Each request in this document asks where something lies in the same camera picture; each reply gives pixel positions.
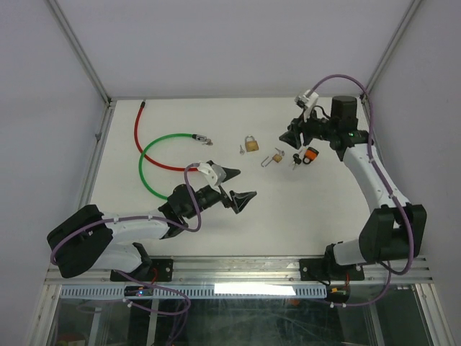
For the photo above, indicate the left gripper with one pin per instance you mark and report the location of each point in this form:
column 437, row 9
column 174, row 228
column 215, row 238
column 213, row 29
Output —
column 239, row 200

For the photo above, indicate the orange black padlock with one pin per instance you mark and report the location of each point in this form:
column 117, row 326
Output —
column 310, row 155

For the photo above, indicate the green cable lock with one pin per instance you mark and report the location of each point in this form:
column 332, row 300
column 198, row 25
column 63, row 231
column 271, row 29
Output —
column 150, row 175

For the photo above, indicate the small padlock key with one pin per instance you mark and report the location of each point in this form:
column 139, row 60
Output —
column 280, row 152

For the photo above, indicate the large brass padlock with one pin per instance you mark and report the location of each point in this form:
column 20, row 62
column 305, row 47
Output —
column 251, row 144

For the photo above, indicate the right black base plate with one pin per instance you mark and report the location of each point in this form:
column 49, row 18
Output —
column 313, row 268

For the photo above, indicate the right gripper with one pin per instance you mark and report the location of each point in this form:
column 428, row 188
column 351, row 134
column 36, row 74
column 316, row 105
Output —
column 297, row 127

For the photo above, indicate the white slotted cable duct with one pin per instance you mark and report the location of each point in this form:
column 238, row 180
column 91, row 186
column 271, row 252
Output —
column 210, row 291

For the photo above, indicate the small brass padlock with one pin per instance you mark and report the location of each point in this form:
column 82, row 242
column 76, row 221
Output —
column 275, row 158

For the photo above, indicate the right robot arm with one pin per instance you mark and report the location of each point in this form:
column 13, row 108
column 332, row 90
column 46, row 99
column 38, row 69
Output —
column 395, row 227

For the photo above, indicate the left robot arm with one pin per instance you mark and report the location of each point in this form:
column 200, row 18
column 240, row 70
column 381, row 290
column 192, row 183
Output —
column 93, row 240

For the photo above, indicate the red cable lock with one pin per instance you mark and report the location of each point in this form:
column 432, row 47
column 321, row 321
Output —
column 193, row 136

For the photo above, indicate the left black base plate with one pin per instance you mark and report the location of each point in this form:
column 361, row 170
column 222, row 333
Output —
column 159, row 269

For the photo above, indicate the black keys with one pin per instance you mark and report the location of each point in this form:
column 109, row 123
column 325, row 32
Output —
column 296, row 161

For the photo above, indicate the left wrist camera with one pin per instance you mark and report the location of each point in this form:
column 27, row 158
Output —
column 213, row 173

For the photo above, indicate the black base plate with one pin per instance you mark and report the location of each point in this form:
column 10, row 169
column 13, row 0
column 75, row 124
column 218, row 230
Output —
column 313, row 268
column 159, row 269

